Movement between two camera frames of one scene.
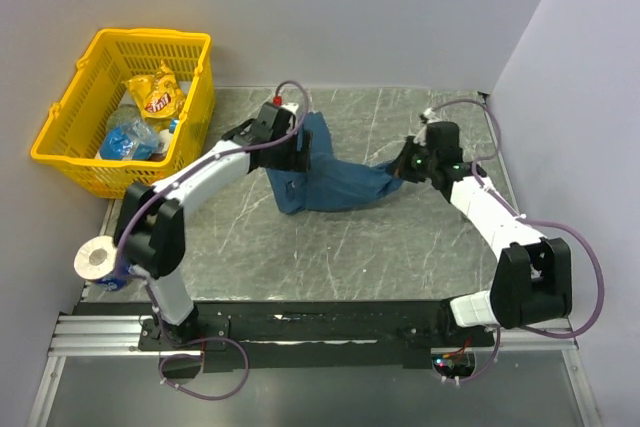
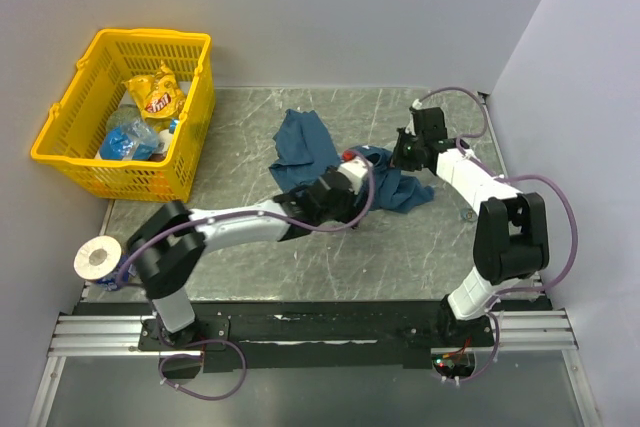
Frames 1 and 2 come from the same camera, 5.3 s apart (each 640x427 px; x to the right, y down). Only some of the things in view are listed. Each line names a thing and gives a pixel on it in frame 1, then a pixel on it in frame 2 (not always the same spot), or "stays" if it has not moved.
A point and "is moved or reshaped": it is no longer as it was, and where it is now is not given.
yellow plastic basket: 98,90 stays
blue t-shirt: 332,182 is moved or reshaped
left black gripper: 298,161 → 351,211
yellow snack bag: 158,95 stays
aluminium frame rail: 90,336 stays
